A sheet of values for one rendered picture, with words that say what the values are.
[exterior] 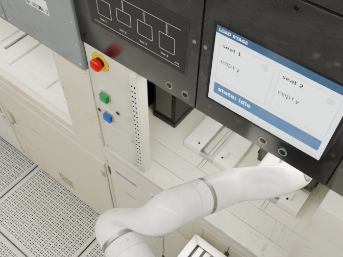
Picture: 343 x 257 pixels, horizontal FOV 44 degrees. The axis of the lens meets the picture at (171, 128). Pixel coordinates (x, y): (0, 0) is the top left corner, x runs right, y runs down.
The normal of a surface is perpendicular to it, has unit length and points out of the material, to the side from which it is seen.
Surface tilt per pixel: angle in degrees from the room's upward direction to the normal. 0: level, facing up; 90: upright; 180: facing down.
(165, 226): 64
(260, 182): 42
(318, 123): 90
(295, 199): 0
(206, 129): 0
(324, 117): 90
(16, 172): 0
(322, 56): 90
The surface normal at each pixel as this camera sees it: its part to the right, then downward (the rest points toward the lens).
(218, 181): 0.28, -0.76
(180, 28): -0.62, 0.63
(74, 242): 0.01, -0.60
